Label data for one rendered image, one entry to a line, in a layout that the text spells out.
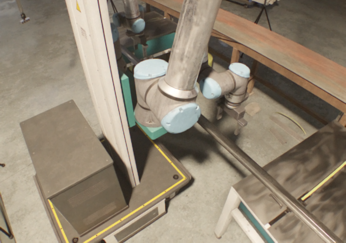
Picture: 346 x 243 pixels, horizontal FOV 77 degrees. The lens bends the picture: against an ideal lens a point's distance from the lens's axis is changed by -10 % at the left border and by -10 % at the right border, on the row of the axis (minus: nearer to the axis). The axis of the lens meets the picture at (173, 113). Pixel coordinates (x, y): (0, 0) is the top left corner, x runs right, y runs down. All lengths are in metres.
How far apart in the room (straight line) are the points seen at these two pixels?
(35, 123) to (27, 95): 1.83
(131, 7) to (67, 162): 0.89
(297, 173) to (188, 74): 0.83
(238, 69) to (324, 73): 1.16
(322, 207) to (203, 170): 1.11
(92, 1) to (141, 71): 0.32
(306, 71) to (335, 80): 0.23
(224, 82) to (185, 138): 1.40
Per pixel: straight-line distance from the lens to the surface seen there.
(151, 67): 0.99
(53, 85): 3.29
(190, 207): 1.95
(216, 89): 0.96
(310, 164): 1.44
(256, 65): 2.69
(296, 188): 1.32
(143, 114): 1.09
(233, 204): 1.31
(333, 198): 1.39
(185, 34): 0.75
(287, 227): 1.21
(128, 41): 2.29
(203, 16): 0.73
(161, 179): 1.68
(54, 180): 1.20
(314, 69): 2.09
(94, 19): 0.89
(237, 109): 1.15
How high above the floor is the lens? 1.77
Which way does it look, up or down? 44 degrees down
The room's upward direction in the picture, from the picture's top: straight up
